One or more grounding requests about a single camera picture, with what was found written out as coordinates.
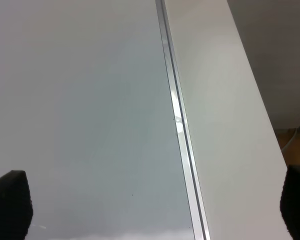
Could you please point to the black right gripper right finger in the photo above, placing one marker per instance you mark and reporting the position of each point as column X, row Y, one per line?
column 290, row 201

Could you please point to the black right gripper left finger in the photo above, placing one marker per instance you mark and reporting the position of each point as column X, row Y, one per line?
column 16, row 209

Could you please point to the white whiteboard with aluminium frame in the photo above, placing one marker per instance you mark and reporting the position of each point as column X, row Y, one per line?
column 91, row 109

